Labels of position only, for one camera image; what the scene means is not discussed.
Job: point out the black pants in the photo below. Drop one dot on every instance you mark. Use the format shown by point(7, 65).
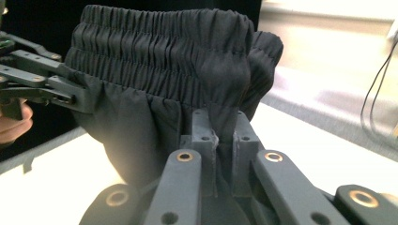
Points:
point(150, 93)

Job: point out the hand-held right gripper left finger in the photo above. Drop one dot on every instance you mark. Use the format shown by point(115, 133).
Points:
point(203, 137)

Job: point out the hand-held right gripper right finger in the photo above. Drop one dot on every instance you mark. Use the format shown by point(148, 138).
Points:
point(245, 143)

